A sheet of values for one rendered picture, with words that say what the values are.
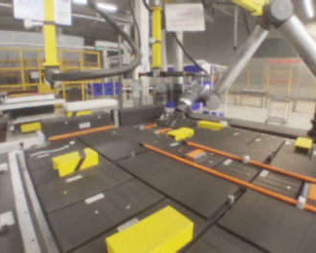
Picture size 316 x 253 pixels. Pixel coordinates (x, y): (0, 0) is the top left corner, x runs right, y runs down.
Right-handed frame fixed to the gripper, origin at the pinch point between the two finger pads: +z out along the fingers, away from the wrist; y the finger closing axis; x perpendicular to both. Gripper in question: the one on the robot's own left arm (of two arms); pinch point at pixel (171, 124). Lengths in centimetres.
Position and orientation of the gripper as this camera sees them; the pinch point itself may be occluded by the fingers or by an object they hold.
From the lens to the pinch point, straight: 121.1
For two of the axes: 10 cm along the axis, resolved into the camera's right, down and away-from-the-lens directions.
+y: 6.9, 1.8, -7.0
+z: -5.6, 7.5, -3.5
